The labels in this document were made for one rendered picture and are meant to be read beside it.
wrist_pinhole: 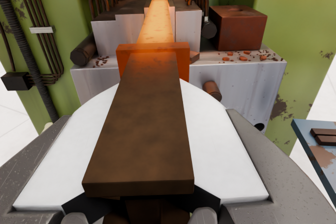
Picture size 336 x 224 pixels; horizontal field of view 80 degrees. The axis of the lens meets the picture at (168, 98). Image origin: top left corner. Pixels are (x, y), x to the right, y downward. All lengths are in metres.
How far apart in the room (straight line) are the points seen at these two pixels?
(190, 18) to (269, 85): 0.19
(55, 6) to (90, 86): 0.25
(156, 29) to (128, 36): 0.21
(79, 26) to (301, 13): 0.55
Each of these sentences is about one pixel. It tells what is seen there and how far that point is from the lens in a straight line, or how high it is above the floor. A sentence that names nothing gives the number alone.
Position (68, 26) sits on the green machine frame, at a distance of 0.59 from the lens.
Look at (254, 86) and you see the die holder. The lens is 0.41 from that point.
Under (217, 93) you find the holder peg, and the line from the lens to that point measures 0.35.
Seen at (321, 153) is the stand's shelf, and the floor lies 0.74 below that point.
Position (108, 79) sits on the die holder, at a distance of 0.38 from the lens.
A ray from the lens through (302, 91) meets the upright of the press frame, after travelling 0.75.
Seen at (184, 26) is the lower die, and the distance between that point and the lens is 0.40.
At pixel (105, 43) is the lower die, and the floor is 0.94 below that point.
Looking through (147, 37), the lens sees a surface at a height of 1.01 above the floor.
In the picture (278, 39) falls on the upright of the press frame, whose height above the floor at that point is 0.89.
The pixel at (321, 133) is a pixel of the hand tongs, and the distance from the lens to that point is 0.55.
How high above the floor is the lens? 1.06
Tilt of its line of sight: 33 degrees down
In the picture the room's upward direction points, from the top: 2 degrees counter-clockwise
